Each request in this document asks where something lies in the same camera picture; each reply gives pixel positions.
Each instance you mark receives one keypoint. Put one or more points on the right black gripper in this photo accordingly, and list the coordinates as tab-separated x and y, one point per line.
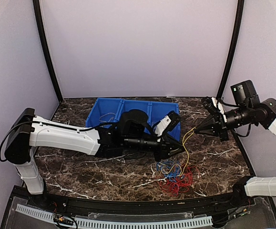
213	121

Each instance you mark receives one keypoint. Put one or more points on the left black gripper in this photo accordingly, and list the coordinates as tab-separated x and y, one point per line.
167	144

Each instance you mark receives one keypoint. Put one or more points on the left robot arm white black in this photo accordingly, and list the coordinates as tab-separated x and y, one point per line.
109	139

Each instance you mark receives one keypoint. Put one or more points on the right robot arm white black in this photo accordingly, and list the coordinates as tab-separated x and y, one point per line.
263	114

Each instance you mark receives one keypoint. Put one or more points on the right blue storage bin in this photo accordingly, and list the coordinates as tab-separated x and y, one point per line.
158	110

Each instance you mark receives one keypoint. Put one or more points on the blue storage bin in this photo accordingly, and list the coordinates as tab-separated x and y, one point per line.
158	110
128	105
104	110

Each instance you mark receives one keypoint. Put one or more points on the middle blue storage bin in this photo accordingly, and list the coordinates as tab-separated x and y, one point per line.
128	105

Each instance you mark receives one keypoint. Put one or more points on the left blue storage bin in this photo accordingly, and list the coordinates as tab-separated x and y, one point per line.
104	110

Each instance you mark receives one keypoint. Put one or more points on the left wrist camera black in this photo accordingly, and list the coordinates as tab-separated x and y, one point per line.
132	124

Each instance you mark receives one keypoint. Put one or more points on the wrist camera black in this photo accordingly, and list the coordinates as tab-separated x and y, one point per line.
132	124
245	94

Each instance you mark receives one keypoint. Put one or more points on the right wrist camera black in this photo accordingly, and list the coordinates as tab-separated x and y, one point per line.
245	94

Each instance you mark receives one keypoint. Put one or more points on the white slotted cable duct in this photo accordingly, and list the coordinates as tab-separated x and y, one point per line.
85	223

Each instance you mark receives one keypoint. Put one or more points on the right black frame post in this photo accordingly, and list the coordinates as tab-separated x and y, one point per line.
232	48

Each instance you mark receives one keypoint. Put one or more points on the black frame post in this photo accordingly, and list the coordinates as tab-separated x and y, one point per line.
232	48
45	49

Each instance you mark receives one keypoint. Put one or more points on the black front rail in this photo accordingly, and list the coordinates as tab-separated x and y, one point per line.
213	205

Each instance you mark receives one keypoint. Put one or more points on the left black frame post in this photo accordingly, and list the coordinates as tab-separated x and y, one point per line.
45	49

